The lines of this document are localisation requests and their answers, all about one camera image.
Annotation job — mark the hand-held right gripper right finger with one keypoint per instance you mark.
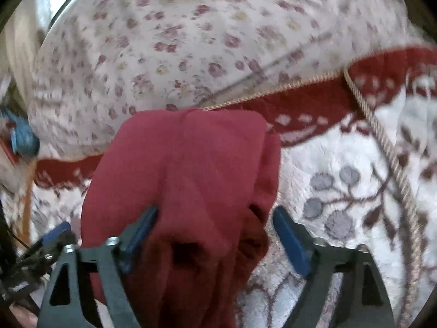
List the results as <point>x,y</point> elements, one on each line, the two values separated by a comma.
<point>293,242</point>

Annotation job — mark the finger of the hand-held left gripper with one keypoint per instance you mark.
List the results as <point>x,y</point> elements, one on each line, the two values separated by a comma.
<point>58,233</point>

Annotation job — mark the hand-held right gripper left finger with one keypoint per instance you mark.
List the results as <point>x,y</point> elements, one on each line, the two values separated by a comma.
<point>138,235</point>

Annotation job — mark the red garment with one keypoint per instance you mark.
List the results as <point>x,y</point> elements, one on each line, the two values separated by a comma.
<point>191,170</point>

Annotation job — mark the red and white floral blanket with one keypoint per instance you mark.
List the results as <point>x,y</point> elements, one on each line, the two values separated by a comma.
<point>341,184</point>

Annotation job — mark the blue plastic bag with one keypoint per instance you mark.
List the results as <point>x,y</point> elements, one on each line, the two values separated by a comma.
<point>22,138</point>

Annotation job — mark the cream cloth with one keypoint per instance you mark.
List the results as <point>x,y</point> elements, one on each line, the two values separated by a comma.
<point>24,44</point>

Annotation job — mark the white floral quilt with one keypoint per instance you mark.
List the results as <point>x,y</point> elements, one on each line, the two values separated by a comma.
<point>191,41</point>

